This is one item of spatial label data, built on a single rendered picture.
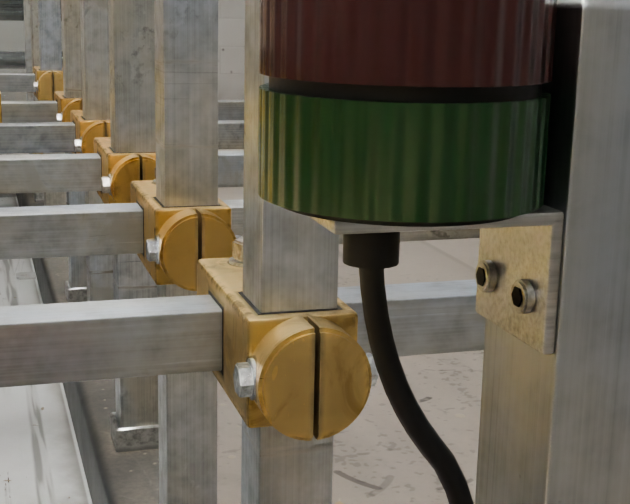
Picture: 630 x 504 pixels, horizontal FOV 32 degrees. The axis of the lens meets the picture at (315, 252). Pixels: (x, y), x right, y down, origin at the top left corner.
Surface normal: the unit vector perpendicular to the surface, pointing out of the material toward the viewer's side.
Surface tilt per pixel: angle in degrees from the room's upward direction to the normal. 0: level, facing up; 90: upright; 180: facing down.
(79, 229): 90
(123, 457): 0
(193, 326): 90
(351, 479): 0
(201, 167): 90
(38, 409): 0
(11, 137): 90
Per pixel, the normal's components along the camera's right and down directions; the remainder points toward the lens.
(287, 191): -0.79, 0.12
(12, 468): 0.02, -0.97
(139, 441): 0.29, 0.22
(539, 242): -0.96, 0.04
